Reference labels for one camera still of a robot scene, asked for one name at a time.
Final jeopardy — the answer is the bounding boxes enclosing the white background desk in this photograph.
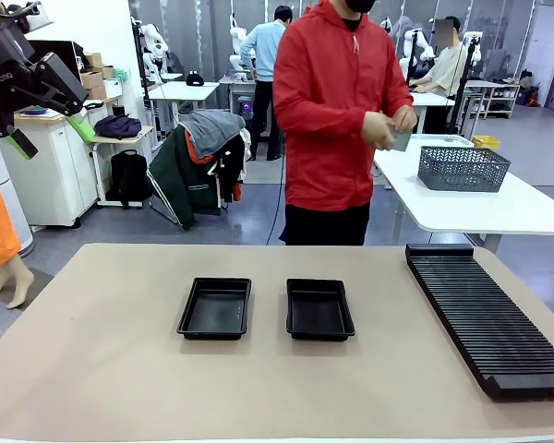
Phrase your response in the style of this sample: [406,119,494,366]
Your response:
[147,80,221,139]

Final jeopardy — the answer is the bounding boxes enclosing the person's right hand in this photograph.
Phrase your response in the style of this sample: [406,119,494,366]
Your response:
[361,110,397,151]

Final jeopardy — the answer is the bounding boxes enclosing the black backpack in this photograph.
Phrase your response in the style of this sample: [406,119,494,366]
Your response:
[106,149,151,210]

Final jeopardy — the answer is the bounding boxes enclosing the small wooden side table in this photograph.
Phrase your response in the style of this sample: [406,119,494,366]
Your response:
[85,125,156,208]

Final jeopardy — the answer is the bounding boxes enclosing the white work desk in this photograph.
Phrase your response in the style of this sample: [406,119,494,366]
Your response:
[408,90,456,135]

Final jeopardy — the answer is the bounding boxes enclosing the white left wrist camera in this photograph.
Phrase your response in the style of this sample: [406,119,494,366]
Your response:
[21,3,55,24]

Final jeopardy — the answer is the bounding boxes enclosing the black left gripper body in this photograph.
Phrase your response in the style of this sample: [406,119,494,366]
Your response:
[0,18,37,111]

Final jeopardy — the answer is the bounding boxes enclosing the black ESD tray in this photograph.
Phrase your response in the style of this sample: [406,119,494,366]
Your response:
[176,276,253,341]
[285,278,356,342]

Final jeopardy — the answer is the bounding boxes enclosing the dark green jacket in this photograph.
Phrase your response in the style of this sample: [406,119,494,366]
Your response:
[147,124,247,231]

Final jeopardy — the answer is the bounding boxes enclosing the white shallow bin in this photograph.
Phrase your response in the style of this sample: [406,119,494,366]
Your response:
[399,133,475,149]

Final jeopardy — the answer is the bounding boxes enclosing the grey plastic basket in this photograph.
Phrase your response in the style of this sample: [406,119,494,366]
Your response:
[417,146,512,193]

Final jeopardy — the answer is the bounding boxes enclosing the person in red jacket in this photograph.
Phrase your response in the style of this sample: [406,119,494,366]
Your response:
[272,0,419,246]

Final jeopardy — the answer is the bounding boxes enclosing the computer tower with lights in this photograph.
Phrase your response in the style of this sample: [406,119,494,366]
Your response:
[237,94,259,122]

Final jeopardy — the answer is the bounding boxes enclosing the black slotted board rack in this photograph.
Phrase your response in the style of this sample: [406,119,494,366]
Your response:
[404,243,554,401]

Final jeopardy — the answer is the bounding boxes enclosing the person's right forearm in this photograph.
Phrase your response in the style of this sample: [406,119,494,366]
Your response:
[276,99,370,140]

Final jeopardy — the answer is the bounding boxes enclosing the person's left hand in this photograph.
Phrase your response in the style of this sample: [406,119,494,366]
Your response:
[390,104,419,136]

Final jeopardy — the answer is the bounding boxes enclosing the grey hoodie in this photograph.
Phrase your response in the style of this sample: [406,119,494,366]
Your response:
[179,109,247,159]

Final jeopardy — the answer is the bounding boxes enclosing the black tripod stand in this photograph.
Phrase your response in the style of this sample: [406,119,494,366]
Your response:
[450,36,481,135]

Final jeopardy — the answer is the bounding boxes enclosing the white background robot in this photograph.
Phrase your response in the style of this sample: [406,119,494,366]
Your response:
[140,20,170,79]
[229,13,255,73]
[401,27,438,78]

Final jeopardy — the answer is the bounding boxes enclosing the purple bag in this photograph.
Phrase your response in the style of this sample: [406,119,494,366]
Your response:
[94,114,143,141]

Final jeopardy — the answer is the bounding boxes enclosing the person in cream top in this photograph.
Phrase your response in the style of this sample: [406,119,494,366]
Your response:
[413,16,468,135]

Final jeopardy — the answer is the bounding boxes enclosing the yellow plastic bin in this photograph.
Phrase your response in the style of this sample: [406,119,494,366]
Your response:
[471,135,502,151]

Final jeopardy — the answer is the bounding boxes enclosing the person in blue sweater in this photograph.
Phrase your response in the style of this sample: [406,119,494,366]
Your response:
[239,5,288,162]

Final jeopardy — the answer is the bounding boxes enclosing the low shelf rack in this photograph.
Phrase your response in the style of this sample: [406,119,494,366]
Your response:
[482,81,521,119]

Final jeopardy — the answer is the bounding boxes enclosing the person's left forearm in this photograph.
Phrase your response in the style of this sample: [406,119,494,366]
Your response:
[387,87,416,114]

